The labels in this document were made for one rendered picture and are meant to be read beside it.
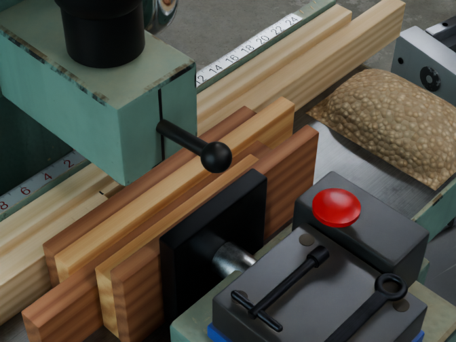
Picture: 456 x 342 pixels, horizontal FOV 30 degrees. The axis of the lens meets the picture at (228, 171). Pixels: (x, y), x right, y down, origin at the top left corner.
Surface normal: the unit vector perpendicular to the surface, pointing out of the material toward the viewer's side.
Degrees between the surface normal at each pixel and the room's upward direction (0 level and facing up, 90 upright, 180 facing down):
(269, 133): 90
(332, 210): 9
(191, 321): 0
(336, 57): 90
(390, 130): 42
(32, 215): 0
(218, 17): 0
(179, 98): 90
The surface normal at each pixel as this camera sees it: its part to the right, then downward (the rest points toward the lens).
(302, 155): 0.73, 0.49
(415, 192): 0.01, -0.71
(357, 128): -0.66, 0.28
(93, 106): -0.69, 0.51
